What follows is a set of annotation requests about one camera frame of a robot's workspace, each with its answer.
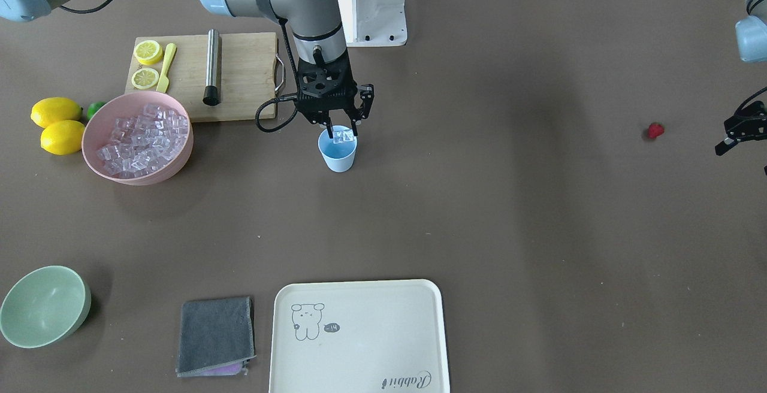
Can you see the blue cup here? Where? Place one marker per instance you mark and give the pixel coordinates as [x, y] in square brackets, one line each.
[337, 157]

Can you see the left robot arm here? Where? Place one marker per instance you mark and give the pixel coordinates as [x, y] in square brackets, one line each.
[751, 42]

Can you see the green lime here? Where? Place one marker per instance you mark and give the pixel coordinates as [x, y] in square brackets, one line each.
[93, 108]

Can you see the lemon half upper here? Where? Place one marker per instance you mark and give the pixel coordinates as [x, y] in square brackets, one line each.
[148, 52]

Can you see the red strawberry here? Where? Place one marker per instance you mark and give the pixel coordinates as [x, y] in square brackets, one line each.
[654, 130]

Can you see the cream rabbit tray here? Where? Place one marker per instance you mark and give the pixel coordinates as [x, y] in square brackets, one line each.
[362, 336]

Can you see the wooden cutting board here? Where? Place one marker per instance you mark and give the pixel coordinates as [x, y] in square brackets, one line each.
[248, 74]

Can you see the green bowl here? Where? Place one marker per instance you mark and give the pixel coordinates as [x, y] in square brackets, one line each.
[44, 307]

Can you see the whole lemon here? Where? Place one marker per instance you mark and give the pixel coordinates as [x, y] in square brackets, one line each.
[63, 137]
[51, 110]

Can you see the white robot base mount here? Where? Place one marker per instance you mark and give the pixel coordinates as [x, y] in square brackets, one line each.
[374, 23]

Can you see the lemon half lower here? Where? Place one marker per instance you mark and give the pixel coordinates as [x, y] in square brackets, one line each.
[144, 78]

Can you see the pile of ice cubes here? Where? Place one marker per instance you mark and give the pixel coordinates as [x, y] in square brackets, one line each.
[142, 145]

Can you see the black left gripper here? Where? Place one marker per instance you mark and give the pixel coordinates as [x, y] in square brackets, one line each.
[745, 124]

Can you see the grey folded cloth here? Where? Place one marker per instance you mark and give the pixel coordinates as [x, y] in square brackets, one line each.
[216, 337]

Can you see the steel muddler black tip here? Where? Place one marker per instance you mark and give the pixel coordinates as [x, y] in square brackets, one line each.
[211, 90]

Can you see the pink bowl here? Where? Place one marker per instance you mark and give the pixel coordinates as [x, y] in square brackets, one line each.
[98, 130]

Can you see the lemon half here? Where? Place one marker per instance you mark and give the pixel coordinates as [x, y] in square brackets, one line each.
[148, 52]
[144, 78]

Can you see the clear ice cube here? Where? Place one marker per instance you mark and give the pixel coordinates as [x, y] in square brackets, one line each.
[343, 136]

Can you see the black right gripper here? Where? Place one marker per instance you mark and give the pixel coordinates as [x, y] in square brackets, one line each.
[365, 99]

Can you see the yellow plastic knife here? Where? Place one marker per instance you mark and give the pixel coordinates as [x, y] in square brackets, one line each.
[163, 82]

